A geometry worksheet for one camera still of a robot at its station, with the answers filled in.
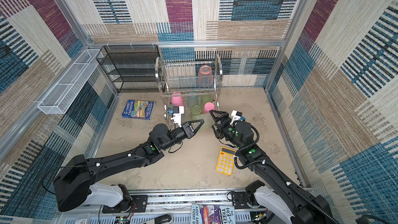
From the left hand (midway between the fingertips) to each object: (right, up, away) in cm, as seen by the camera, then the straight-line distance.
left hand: (205, 121), depth 67 cm
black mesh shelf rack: (-50, +33, +43) cm, 73 cm away
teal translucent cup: (-7, +9, +33) cm, 35 cm away
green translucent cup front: (-5, +4, +25) cm, 25 cm away
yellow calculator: (+12, -23, +18) cm, 32 cm away
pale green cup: (+2, 0, +3) cm, 4 cm away
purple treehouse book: (+3, -41, +2) cm, 41 cm away
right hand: (+2, 0, +6) cm, 6 cm away
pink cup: (-16, +9, +31) cm, 37 cm away
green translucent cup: (+1, +11, +31) cm, 33 cm away
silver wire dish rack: (-8, +27, +52) cm, 59 cm away
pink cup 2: (+3, +6, +25) cm, 26 cm away
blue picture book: (-44, +4, +39) cm, 59 cm away
